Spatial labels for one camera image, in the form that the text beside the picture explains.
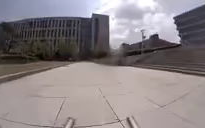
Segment concrete kerb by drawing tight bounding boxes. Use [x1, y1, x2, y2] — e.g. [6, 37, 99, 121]
[0, 62, 74, 88]

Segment lamp pole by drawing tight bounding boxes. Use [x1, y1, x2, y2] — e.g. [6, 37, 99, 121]
[139, 28, 147, 54]

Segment large grey building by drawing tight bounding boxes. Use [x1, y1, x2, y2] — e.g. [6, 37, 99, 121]
[0, 13, 110, 59]

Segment wide concrete steps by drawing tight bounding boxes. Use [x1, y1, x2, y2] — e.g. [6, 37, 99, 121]
[96, 46, 205, 78]

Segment row of trees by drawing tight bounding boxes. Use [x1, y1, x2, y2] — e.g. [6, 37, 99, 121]
[0, 38, 109, 63]

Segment robot's own part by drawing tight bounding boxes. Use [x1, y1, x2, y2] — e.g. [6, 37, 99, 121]
[63, 116, 77, 128]
[125, 115, 140, 128]

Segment low building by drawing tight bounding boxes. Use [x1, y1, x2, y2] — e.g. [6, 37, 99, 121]
[119, 33, 179, 56]

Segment dry grass area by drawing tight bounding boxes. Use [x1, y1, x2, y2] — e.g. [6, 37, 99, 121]
[0, 60, 71, 80]

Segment pale concrete slab pavement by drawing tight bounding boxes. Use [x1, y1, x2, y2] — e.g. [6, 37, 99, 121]
[0, 61, 205, 128]

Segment dark banded building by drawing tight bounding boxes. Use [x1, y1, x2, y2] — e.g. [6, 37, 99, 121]
[173, 1, 205, 48]

